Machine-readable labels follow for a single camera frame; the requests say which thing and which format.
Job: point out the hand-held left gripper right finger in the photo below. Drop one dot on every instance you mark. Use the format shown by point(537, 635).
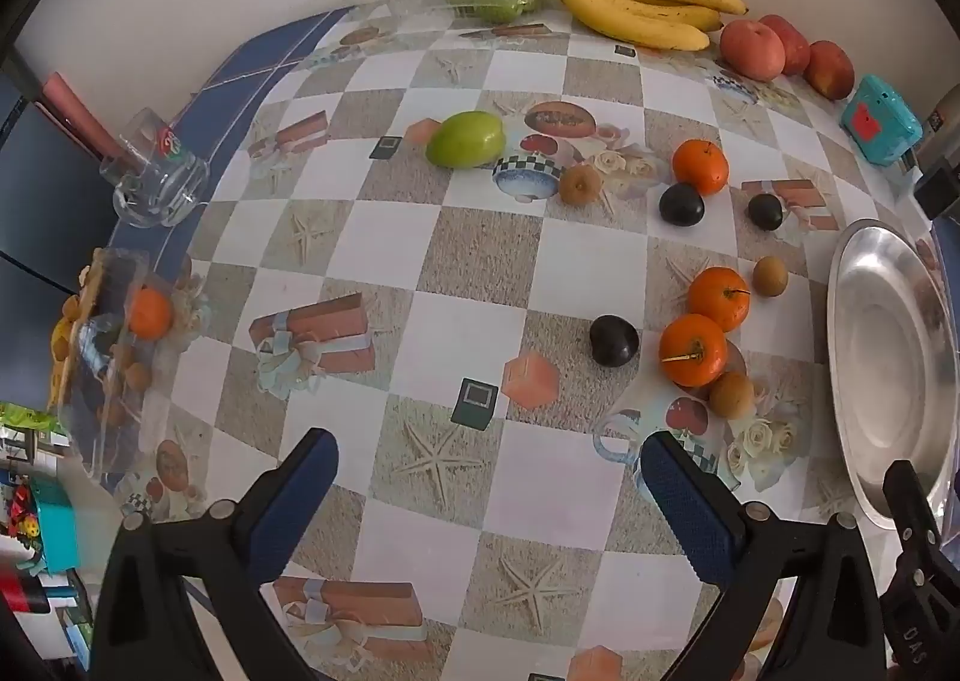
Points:
point(686, 508)

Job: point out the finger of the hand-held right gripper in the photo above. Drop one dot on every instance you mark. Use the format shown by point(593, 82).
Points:
point(911, 508)

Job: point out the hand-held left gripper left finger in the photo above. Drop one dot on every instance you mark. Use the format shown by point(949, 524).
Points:
point(289, 516)

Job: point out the orange tangerine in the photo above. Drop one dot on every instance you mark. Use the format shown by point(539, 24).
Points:
point(694, 349)
point(700, 166)
point(150, 312)
point(718, 296)

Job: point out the dark plum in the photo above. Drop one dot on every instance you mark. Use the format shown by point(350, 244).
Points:
point(765, 211)
point(681, 205)
point(613, 340)

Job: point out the small brown kiwi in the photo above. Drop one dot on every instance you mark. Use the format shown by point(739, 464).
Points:
point(580, 186)

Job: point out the clear plastic box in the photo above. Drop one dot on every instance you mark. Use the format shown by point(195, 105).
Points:
point(105, 426)

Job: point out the teal bin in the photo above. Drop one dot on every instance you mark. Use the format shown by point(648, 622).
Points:
point(56, 527)

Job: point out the green packet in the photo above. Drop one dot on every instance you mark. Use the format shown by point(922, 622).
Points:
point(22, 417)

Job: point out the checkered printed tablecloth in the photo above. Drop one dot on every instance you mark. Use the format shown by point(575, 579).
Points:
point(480, 276)

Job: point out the black power adapter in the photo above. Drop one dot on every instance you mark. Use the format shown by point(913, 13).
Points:
point(937, 190)

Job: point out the clear glass mug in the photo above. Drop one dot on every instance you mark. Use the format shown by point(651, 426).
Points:
point(157, 190)

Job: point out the teal plastic box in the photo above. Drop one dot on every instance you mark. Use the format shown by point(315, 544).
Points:
point(885, 126)

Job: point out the dark blue cabinet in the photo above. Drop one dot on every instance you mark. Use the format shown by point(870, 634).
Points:
point(37, 216)

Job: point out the red apple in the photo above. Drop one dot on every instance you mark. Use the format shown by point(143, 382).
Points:
point(752, 49)
point(796, 40)
point(829, 70)

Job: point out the pink tube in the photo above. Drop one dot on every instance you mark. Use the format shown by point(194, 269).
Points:
point(75, 115)

